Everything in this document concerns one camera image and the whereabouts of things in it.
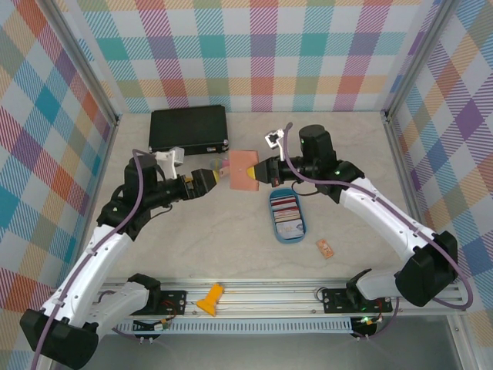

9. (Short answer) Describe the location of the aluminium table edge rail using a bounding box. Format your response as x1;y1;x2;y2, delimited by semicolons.
90;115;121;217
381;111;429;237

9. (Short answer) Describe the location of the small orange printed card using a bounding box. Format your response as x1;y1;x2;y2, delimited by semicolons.
315;238;336;261

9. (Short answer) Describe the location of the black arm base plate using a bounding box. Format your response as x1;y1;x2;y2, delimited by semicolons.
156;288;189;316
320;287;394;315

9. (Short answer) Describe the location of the grey metal panel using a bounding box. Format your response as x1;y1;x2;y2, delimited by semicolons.
96;333;463;370

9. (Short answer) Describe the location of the aluminium frame post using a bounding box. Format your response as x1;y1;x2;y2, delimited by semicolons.
380;0;460;125
40;0;121;126

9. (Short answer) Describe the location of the pink toy microphone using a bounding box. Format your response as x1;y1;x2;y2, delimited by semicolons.
209;157;232;174

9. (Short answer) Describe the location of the aluminium mounting rail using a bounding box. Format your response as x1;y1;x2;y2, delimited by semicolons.
96;277;469;319

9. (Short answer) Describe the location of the white slotted cable duct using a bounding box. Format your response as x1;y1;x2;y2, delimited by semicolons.
113;318;354;335

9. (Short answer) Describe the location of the blue oval card tray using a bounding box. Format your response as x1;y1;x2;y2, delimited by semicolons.
268;187;309;244

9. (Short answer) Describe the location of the yellow spare gripper finger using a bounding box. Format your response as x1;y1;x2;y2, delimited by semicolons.
195;283;226;318

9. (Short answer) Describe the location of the dark red card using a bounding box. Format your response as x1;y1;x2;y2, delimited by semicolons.
270;194;298;208

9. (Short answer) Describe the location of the black hard case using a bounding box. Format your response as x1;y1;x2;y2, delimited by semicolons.
148;104;231;159

